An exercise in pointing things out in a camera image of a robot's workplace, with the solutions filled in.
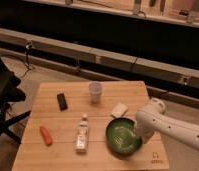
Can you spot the green ceramic bowl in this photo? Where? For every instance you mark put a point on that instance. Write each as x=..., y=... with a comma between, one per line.
x=121, y=138

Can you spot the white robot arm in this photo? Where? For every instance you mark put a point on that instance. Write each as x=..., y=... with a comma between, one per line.
x=151, y=118

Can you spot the translucent plastic cup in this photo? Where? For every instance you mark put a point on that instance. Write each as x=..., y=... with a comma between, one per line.
x=95, y=91

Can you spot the white sponge block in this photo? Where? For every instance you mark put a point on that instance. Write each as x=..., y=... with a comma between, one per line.
x=119, y=110

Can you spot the black rectangular block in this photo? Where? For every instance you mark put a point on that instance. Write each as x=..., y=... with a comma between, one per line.
x=62, y=102

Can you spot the clear plastic bottle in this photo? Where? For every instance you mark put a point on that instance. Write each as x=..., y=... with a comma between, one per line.
x=82, y=135

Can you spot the orange carrot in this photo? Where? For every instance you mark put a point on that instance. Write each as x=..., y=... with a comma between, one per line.
x=46, y=136

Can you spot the black chair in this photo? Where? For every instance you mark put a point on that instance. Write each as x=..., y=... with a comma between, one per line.
x=9, y=92

